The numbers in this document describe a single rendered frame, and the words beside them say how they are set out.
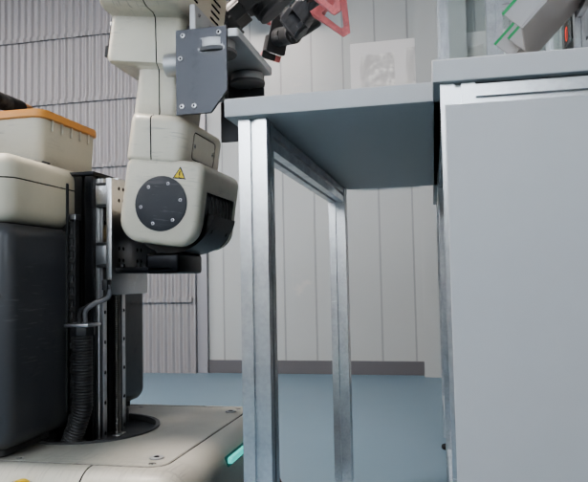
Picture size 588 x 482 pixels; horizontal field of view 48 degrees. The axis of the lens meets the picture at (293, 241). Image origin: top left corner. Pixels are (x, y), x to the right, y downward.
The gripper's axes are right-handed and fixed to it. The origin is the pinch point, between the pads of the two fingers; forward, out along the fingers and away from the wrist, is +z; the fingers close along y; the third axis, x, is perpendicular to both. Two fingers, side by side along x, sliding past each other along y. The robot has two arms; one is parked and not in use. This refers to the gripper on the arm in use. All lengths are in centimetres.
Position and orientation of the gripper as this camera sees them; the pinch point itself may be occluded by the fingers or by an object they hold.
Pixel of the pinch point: (266, 39)
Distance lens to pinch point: 224.7
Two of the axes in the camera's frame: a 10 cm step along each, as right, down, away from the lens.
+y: 2.1, -9.7, -0.9
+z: -4.5, -1.8, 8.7
